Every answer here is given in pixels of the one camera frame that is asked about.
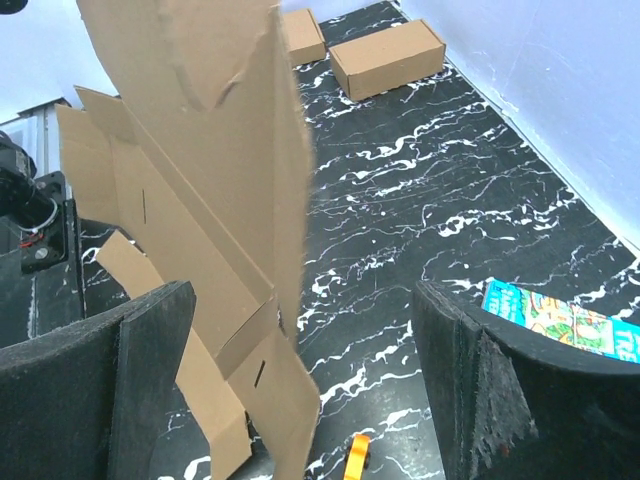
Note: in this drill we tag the orange toy car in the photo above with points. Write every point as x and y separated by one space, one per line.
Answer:
357 457

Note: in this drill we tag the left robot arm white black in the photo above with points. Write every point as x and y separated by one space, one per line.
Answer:
36 205

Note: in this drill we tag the blue Treehouse book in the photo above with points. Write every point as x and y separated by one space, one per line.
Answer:
563 321

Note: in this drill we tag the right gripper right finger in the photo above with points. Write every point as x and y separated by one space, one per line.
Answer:
508 403

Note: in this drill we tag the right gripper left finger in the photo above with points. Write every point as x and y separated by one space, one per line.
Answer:
88 401

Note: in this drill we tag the folded brown cardboard box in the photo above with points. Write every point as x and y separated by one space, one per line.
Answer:
388 59

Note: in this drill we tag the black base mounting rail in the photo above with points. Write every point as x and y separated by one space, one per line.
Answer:
37 303

